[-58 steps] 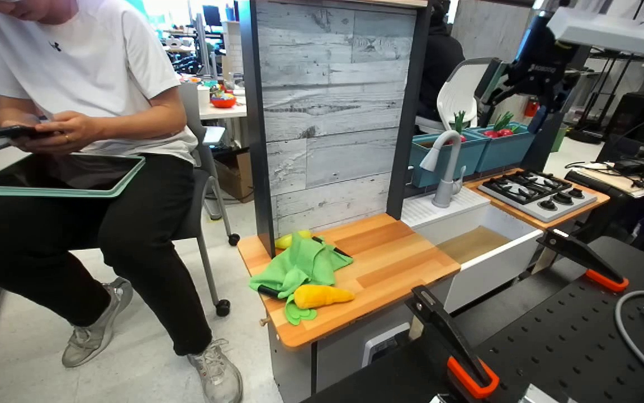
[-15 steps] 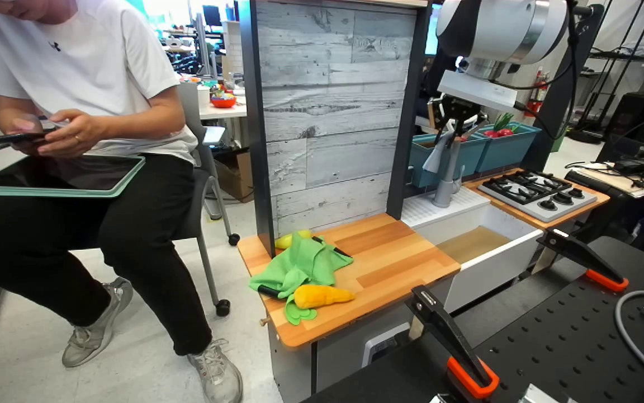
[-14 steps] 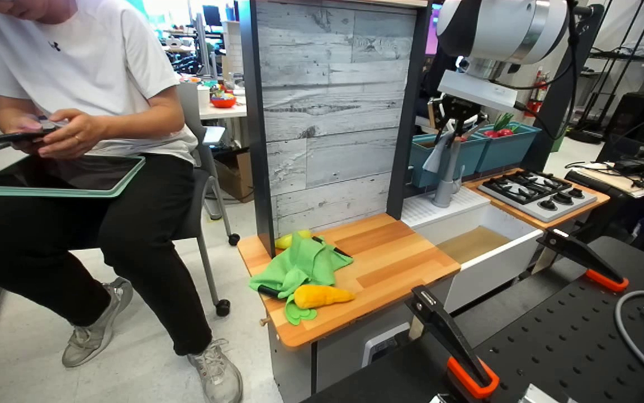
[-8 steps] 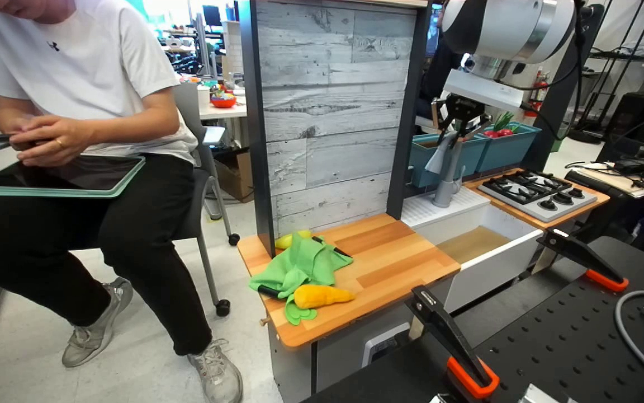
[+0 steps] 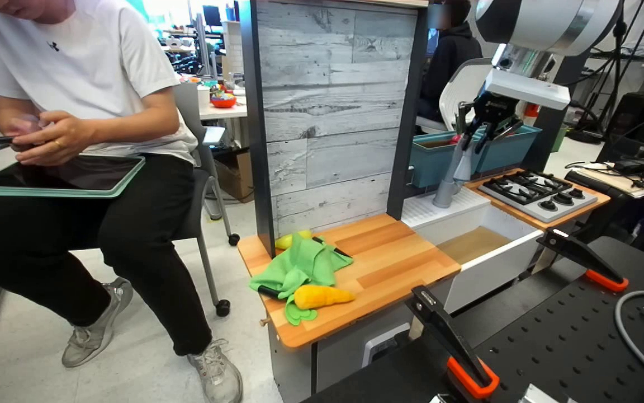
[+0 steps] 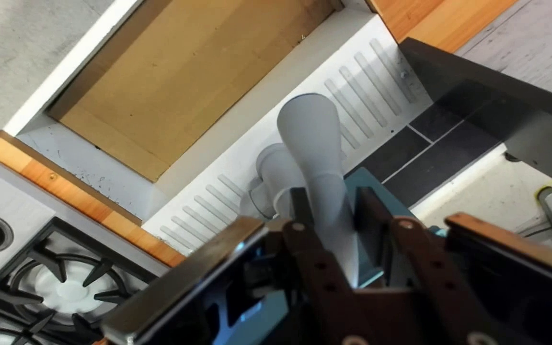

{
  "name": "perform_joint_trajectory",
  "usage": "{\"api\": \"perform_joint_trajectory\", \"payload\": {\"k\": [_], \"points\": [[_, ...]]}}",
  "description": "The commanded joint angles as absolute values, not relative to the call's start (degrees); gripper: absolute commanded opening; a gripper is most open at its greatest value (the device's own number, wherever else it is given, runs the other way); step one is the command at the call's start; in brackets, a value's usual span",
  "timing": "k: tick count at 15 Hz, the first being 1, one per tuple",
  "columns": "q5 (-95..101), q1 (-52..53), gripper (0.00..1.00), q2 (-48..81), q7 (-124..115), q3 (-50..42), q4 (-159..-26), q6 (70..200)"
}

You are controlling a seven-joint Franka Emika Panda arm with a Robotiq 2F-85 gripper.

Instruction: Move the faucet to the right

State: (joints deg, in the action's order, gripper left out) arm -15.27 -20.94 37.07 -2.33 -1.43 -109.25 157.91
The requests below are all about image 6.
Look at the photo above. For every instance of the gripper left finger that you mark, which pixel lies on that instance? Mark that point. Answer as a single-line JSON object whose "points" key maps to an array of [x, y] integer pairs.
{"points": [[320, 274]]}

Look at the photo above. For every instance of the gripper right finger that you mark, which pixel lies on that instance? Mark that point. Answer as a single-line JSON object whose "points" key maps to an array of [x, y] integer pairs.
{"points": [[422, 279]]}

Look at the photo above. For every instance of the blue plastic bin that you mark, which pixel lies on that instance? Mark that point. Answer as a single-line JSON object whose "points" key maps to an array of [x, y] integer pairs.
{"points": [[257, 322]]}

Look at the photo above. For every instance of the white toy sink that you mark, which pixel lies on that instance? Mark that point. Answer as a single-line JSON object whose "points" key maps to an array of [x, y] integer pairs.
{"points": [[238, 126]]}

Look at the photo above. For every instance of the wooden stove base board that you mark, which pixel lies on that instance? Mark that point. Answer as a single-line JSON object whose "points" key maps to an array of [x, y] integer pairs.
{"points": [[96, 207]]}

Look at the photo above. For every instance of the toy gas stove top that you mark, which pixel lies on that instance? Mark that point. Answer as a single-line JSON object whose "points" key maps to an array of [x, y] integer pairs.
{"points": [[65, 287]]}

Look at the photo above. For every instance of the wooden butcher block countertop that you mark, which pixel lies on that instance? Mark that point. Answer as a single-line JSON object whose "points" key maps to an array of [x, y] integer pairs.
{"points": [[435, 19]]}

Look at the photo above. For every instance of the grey wood plank backsplash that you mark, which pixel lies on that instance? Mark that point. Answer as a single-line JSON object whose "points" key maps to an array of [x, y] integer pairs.
{"points": [[537, 44]]}

